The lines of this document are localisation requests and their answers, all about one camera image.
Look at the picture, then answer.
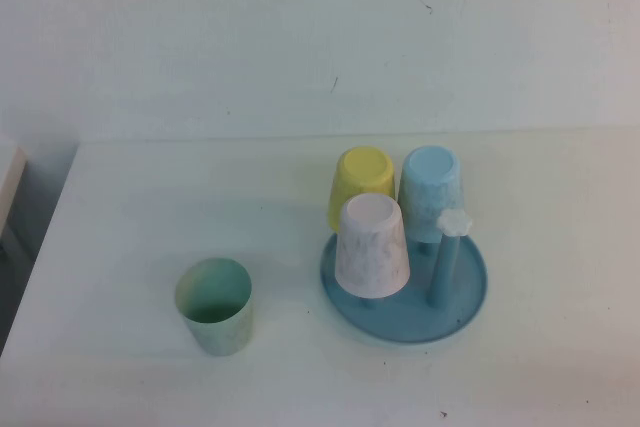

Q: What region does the blue plastic cup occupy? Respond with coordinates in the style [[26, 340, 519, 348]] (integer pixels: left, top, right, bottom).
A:
[[398, 145, 467, 247]]

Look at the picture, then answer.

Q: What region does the yellow plastic cup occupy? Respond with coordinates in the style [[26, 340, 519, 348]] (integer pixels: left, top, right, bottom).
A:
[[327, 145, 397, 234]]

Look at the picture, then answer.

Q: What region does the pale pink plastic cup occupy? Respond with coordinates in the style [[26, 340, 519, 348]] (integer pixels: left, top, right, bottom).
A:
[[333, 192, 413, 300]]

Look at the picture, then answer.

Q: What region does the blue cup stand with pegs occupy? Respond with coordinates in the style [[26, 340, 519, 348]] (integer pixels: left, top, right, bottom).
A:
[[319, 210, 490, 345]]

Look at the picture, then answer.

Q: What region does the green plastic cup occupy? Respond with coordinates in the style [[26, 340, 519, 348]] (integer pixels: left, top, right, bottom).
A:
[[173, 256, 254, 359]]

